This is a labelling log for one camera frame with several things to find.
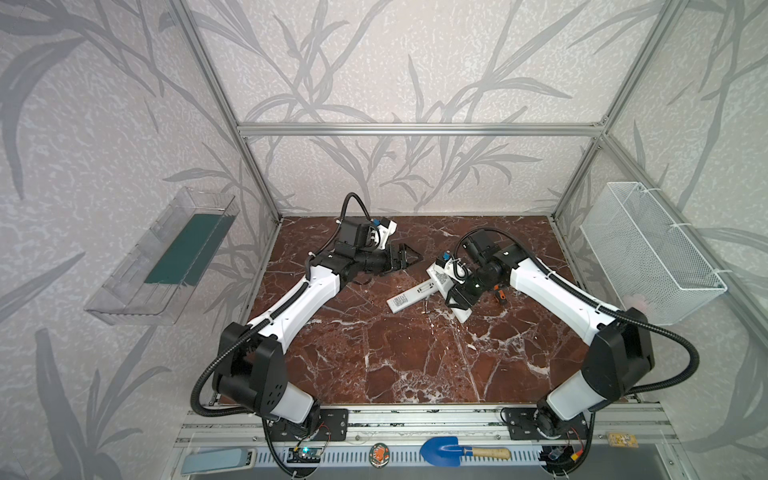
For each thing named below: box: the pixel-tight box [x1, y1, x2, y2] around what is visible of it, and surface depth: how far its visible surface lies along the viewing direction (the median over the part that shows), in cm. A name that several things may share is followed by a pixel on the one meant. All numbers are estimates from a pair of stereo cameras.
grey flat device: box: [181, 448, 257, 476], surface depth 67 cm
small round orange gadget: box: [368, 442, 391, 469], surface depth 71 cm
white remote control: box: [386, 279, 439, 314], surface depth 98 cm
